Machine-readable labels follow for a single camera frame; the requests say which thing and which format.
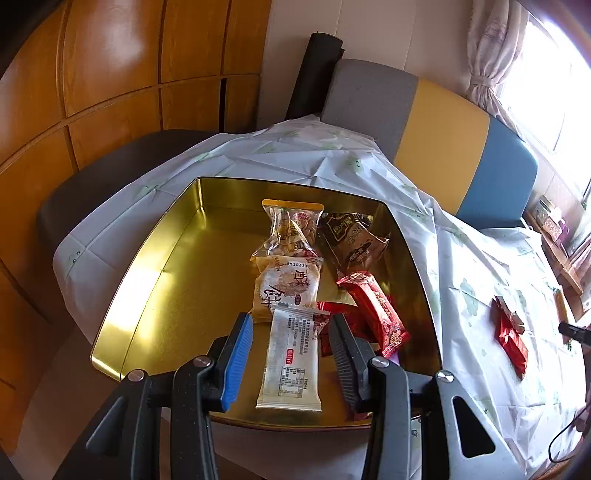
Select wooden nightstand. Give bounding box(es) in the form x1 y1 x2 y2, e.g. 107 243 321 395
526 222 585 294

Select window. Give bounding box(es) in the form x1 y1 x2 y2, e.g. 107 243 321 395
501 14 591 204

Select woven tissue basket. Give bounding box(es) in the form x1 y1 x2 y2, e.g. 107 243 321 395
536 208 561 236

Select black rolled mat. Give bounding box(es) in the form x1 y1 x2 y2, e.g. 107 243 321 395
285 32 345 121

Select brown snack packet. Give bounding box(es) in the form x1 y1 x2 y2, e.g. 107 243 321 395
318 211 391 273

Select clear peanut packet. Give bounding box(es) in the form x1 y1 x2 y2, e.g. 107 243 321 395
250 198 324 259

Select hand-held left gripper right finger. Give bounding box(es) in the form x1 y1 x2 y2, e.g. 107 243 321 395
327 313 525 480

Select large red snack packet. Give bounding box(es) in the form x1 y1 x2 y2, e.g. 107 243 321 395
336 271 411 358

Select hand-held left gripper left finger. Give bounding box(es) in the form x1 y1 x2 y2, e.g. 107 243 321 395
54 312 256 480

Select grey yellow blue chair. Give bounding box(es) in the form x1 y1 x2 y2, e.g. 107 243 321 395
321 58 539 229

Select red foil packet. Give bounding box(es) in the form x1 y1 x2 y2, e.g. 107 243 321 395
316 301 370 356

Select wooden wardrobe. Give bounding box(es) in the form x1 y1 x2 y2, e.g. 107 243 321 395
0 0 271 462

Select white patterned bed sheet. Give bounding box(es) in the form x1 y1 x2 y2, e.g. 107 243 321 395
52 114 591 480

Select tied pink curtain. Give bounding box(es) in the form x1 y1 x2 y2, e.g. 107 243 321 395
466 0 532 130

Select gold tin box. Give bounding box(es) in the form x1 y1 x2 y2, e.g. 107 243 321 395
89 176 444 432

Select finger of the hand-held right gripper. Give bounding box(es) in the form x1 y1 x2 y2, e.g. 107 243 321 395
558 322 591 345

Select beige round cake packet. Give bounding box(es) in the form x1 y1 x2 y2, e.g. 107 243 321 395
252 255 324 324

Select white printed packet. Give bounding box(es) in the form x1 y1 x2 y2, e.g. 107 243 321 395
255 303 331 412

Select black cable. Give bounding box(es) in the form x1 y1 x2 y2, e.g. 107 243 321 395
549 406 591 462

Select small red snack packet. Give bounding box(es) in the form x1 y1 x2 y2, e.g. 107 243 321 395
491 295 530 380

